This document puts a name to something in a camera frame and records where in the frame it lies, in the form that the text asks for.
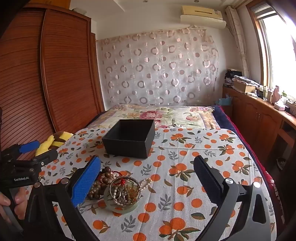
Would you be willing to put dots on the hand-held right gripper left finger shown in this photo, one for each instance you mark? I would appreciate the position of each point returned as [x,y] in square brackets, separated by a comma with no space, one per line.
[85,183]

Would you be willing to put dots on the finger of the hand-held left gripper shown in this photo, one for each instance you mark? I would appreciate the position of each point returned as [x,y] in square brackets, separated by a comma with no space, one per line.
[46,157]
[29,147]

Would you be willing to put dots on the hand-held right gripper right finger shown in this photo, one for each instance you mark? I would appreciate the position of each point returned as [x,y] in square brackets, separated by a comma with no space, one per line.
[207,182]

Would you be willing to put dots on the pale green jade bangle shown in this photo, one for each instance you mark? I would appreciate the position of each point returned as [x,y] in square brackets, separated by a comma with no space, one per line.
[120,207]

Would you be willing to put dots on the silver metal bangle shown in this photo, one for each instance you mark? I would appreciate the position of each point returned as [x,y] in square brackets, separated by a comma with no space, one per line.
[140,186]

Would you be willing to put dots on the black cardboard box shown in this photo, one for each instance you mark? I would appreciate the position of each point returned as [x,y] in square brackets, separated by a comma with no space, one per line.
[126,141]

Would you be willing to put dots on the person's left hand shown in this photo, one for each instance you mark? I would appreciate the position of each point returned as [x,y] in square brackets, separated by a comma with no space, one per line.
[19,197]

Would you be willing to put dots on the yellow plush toy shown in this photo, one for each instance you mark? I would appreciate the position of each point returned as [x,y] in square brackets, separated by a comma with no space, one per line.
[62,136]

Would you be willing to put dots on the orange fruit print cloth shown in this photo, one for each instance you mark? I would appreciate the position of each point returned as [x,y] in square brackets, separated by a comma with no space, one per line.
[175,197]

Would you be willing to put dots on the long wooden cabinet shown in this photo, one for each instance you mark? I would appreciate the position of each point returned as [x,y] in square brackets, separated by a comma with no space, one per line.
[254,115]

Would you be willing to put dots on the teal plastic bag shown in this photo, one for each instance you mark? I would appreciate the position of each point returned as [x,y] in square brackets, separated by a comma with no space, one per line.
[223,101]

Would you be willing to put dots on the brown wooden wardrobe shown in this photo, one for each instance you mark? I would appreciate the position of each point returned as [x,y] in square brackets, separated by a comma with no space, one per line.
[57,69]

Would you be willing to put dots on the floral bedsheet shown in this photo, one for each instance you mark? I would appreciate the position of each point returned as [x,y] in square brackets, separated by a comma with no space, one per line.
[138,113]

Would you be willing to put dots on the white tissue box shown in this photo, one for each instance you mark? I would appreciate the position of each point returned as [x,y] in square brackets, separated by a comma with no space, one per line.
[280,106]

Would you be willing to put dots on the pile of dark clothes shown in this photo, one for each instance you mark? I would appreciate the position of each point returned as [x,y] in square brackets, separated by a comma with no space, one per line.
[232,76]

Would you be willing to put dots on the pink figurine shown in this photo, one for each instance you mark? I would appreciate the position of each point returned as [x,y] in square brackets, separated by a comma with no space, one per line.
[276,95]

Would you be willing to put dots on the circle patterned sheer curtain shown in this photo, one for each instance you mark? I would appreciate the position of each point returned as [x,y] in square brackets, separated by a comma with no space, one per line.
[157,69]

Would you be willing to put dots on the bundled window curtain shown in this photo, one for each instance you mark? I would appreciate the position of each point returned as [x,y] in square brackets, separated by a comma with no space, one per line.
[238,41]

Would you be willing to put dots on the wooden framed window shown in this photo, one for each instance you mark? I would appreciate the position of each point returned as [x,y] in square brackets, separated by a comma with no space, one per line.
[277,46]

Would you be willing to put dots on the beige wall air conditioner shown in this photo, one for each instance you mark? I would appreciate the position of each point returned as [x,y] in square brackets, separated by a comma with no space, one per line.
[203,16]

